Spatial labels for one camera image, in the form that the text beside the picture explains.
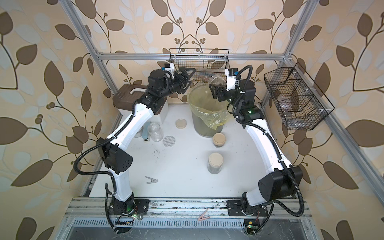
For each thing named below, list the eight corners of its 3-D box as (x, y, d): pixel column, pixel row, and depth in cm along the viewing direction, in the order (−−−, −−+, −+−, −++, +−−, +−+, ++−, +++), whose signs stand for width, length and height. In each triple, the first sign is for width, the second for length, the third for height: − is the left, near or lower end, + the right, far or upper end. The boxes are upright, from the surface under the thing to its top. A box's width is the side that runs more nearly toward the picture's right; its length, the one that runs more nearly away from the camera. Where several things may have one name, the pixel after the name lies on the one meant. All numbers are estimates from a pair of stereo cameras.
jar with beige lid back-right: (213, 148, 97) (214, 142, 92) (212, 138, 102) (213, 132, 96) (224, 148, 97) (226, 142, 92) (223, 138, 102) (224, 132, 96)
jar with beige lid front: (208, 174, 87) (209, 165, 77) (207, 162, 92) (208, 152, 82) (221, 174, 87) (224, 165, 77) (219, 162, 92) (222, 152, 82)
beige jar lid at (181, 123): (175, 128, 109) (175, 127, 107) (176, 120, 114) (176, 118, 112) (186, 128, 109) (186, 127, 107) (187, 120, 114) (186, 118, 112)
